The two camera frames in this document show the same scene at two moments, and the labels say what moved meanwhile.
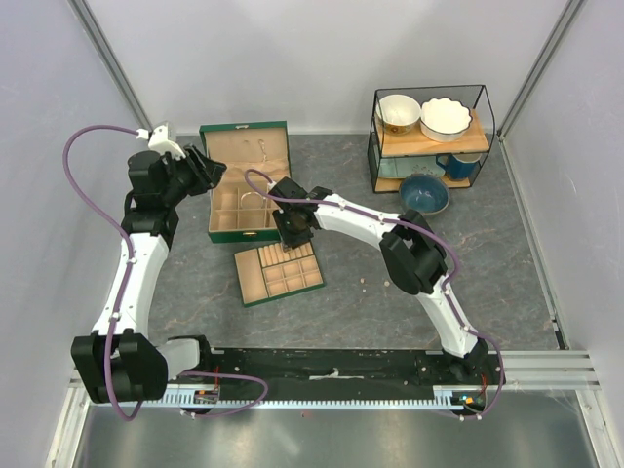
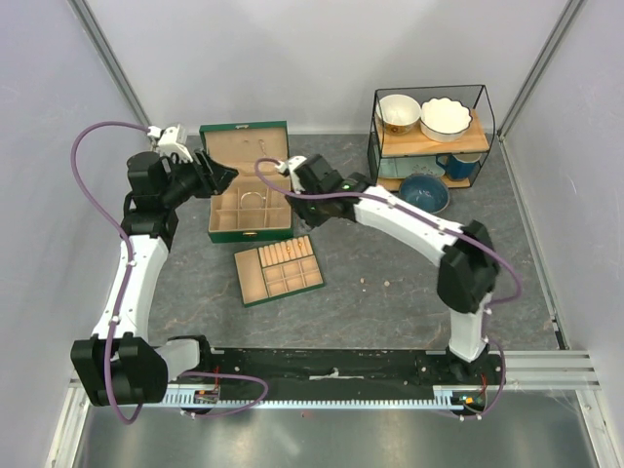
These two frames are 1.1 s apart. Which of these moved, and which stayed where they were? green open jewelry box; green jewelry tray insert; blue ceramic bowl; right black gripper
Moved: right black gripper
Stayed: green jewelry tray insert; blue ceramic bowl; green open jewelry box
